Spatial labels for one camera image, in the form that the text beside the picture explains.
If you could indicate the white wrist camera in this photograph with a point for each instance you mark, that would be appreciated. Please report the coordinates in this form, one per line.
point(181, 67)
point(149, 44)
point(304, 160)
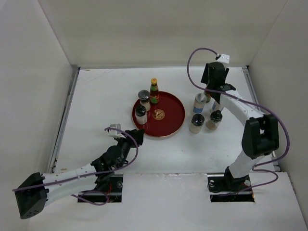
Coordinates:
point(114, 131)
point(223, 58)

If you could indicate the brown spice grinder black cap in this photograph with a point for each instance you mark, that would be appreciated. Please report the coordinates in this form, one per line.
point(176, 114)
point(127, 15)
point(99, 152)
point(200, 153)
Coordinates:
point(215, 119)

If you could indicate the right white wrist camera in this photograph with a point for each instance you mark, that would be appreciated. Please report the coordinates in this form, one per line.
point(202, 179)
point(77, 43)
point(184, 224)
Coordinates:
point(223, 58)

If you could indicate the beige spice grinder black cap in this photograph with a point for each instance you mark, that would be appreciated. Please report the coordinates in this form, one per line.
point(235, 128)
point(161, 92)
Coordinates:
point(196, 123)

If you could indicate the red round tray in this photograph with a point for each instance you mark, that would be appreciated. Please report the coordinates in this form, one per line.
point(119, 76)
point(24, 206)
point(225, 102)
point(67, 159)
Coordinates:
point(164, 119)

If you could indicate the ketchup bottle yellow cap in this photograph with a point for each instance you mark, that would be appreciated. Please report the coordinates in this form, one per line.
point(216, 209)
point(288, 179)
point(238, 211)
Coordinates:
point(154, 91)
point(208, 96)

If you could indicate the silver lid white beads jar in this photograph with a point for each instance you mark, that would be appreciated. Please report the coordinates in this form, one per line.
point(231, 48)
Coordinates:
point(199, 102)

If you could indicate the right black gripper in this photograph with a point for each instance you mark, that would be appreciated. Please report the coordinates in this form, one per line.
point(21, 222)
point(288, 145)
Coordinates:
point(205, 79)

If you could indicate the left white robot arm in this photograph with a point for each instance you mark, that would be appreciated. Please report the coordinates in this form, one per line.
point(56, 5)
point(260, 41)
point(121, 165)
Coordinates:
point(42, 189)

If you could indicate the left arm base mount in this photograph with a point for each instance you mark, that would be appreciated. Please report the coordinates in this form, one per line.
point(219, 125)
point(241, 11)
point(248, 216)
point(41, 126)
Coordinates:
point(112, 192)

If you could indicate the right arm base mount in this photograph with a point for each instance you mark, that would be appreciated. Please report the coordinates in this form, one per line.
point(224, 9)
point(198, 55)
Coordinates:
point(223, 191)

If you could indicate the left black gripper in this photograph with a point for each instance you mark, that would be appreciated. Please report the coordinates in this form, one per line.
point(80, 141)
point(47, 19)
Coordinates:
point(137, 134)

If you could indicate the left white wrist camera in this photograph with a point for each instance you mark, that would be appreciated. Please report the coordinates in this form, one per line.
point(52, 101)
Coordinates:
point(114, 131)

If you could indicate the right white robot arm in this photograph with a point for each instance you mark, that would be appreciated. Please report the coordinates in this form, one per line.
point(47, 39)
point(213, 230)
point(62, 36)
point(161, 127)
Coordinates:
point(260, 137)

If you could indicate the white salt grinder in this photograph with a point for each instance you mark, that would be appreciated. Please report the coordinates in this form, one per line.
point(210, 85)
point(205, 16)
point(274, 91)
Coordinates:
point(144, 98)
point(141, 114)

